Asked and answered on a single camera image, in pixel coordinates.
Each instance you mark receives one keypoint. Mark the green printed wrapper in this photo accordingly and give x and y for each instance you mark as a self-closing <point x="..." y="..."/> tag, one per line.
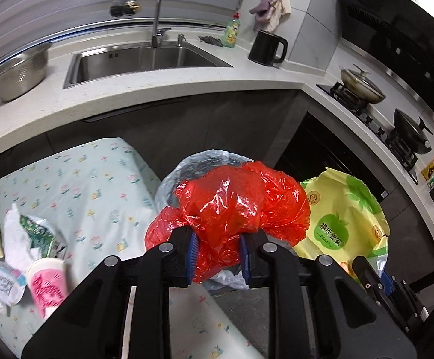
<point x="45" y="240"/>

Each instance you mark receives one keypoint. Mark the floral tablecloth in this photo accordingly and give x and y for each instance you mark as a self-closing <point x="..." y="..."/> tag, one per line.
<point x="100" y="196"/>

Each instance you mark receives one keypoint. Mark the black range hood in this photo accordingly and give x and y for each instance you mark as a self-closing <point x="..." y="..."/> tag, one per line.
<point x="399" y="34"/>

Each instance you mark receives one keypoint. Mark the steel sink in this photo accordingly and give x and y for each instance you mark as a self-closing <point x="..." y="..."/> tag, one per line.
<point x="99" y="63"/>

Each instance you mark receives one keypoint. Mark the yellow green apple bag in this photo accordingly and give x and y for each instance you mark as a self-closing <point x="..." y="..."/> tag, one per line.
<point x="346" y="221"/>

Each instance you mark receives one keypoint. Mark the red plastic bag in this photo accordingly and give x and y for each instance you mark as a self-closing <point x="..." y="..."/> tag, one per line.
<point x="228" y="201"/>

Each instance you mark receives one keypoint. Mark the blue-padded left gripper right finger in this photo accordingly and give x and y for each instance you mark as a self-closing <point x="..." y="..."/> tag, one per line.
<point x="316" y="310"/>

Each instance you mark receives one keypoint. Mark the black kettle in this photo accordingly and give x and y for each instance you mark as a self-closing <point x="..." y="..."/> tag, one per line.
<point x="268" y="49"/>

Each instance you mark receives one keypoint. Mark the gas stove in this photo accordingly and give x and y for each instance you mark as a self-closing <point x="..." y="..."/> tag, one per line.
<point x="387" y="135"/>

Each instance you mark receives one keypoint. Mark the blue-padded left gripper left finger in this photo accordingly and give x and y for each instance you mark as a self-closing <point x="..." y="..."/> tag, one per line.
<point x="122" y="306"/>

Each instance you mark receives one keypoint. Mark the trash bin with clear liner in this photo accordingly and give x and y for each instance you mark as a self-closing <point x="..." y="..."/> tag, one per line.
<point x="192" y="168"/>

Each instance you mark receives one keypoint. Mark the pink paper cup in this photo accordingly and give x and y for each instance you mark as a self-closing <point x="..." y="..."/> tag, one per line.
<point x="46" y="280"/>

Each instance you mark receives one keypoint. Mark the dark scrubber by sink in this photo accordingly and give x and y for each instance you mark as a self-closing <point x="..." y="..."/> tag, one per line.
<point x="211" y="40"/>

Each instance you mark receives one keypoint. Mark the lidded pan on stove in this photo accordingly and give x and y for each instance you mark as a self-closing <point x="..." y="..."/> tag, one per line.
<point x="358" y="83"/>

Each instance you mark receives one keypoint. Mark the black wok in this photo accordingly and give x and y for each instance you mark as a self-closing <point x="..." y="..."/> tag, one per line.
<point x="412" y="132"/>

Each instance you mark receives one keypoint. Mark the hanging purple and cream cloths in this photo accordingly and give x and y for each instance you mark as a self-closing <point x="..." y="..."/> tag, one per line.
<point x="268" y="13"/>

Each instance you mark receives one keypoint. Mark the white crumpled tissue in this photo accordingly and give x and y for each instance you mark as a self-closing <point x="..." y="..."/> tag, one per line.
<point x="17" y="244"/>

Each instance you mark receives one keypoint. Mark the green dish soap bottle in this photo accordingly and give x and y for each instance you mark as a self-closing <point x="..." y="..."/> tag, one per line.
<point x="232" y="30"/>

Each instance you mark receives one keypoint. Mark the steel colander bowl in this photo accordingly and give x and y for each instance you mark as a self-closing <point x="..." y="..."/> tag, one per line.
<point x="23" y="72"/>

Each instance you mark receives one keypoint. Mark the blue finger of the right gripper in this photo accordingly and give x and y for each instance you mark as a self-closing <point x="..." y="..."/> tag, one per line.
<point x="387" y="283"/>

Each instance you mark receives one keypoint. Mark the white floral packet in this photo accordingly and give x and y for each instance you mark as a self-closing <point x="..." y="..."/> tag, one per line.
<point x="12" y="285"/>

